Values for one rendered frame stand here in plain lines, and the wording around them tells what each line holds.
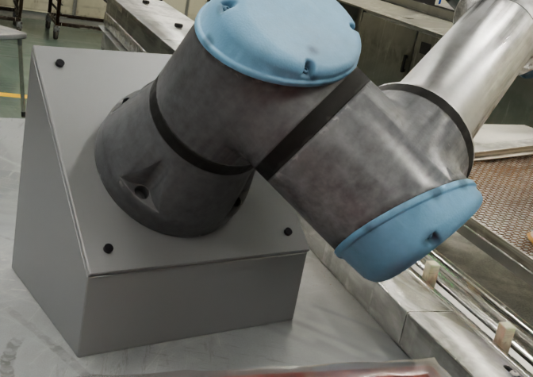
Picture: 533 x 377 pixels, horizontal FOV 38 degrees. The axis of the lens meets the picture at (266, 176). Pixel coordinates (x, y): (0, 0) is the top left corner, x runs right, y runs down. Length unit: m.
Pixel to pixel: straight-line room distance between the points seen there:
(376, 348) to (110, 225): 0.30
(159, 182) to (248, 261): 0.13
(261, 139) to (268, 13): 0.09
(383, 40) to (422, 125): 4.55
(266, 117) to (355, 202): 0.09
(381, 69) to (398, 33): 0.28
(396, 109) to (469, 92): 0.12
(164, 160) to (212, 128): 0.07
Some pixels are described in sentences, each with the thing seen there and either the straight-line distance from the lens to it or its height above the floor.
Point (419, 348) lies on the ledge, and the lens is 0.79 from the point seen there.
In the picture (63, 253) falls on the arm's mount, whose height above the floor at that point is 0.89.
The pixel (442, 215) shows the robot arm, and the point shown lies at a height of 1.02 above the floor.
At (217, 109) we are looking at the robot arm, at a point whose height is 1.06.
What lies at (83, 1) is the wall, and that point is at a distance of 7.93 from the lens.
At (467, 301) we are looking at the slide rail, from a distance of 0.90.
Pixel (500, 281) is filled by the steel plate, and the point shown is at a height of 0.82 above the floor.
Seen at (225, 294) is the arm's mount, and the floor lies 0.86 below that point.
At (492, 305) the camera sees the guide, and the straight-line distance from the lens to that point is 0.89.
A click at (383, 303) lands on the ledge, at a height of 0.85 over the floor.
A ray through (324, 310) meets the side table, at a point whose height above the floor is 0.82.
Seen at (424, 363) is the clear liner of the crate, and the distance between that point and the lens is 0.59.
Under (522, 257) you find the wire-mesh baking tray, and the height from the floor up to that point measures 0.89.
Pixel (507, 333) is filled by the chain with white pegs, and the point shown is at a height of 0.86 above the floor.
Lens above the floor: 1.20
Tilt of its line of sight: 17 degrees down
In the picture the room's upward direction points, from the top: 11 degrees clockwise
